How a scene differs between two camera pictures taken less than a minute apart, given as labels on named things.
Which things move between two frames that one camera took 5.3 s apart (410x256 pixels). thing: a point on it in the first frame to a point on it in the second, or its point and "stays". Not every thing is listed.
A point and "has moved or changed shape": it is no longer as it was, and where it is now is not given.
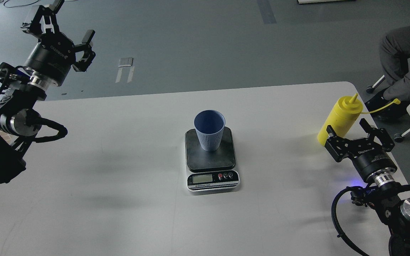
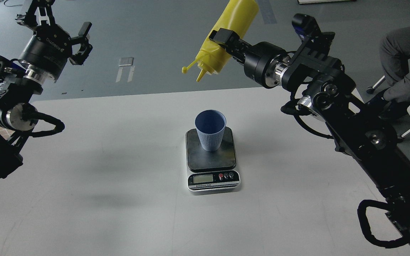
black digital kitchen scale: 210,170 stays
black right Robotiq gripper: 377,165 to 256,57
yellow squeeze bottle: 343,115 has moved or changed shape
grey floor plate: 125,62 stays
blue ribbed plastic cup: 210,124 stays
